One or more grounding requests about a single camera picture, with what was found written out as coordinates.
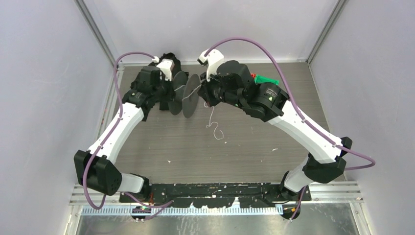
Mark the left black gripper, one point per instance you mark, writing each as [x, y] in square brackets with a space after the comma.
[171, 93]

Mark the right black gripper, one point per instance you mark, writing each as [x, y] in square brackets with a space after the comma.
[205, 88]

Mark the grey plastic cable spool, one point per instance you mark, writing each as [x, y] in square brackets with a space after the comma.
[185, 97]

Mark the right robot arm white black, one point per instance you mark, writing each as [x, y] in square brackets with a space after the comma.
[267, 101]

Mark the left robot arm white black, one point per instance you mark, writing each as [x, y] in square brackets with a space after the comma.
[95, 167]

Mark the black cloth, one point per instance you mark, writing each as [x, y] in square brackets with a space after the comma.
[145, 100]

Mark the green plastic bin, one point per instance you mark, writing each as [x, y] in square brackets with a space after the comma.
[261, 79]

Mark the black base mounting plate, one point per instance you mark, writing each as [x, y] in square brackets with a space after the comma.
[214, 195]

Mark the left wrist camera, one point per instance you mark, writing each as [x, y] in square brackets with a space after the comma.
[163, 70]

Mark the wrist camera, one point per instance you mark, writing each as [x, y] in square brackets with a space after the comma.
[229, 74]
[163, 70]

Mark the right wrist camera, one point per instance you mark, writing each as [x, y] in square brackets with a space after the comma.
[229, 74]

